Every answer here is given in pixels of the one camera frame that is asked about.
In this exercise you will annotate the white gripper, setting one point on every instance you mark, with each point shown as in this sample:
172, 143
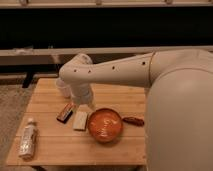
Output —
81, 93

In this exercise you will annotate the white sponge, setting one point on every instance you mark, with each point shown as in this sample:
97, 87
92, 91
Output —
80, 121

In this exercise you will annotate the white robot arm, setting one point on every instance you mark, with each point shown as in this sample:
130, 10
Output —
179, 106

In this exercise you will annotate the white ceramic cup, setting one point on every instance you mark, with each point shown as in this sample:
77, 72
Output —
63, 88

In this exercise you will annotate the dark snack bar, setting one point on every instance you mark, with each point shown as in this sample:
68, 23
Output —
66, 113

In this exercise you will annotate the orange bowl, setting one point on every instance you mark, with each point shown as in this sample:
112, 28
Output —
105, 125

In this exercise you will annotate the wooden table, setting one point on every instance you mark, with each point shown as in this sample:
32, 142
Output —
59, 144

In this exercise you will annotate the long grey shelf rail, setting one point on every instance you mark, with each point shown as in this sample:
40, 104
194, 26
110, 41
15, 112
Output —
30, 56

